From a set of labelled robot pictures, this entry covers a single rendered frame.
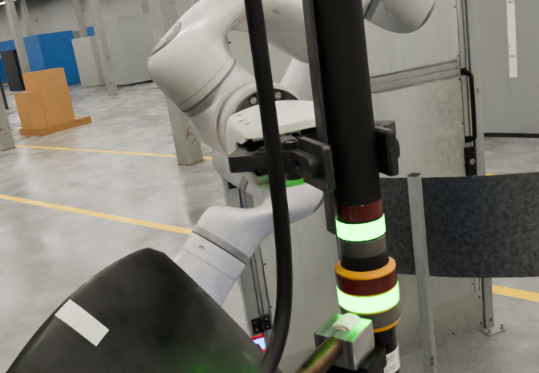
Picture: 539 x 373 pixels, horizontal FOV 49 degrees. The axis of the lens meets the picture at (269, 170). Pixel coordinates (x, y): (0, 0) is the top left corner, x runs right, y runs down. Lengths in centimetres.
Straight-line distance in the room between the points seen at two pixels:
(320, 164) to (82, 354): 19
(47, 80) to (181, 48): 1229
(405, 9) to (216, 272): 54
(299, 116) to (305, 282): 209
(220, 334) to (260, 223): 64
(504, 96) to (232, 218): 585
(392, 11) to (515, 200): 146
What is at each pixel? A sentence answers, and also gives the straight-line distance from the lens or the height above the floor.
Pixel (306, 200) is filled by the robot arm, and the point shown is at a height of 127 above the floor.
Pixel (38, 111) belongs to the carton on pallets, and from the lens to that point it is 1274.
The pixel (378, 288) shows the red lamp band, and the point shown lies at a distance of 42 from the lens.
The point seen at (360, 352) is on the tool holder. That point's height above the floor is 138.
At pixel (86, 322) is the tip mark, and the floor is 143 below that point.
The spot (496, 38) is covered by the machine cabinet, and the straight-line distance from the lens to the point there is 672.
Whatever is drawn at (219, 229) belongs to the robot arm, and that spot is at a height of 125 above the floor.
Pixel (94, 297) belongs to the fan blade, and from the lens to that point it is 42.
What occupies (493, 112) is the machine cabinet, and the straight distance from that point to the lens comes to 685.
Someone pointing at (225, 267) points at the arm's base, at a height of 119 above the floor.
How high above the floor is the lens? 160
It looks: 14 degrees down
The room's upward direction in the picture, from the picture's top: 8 degrees counter-clockwise
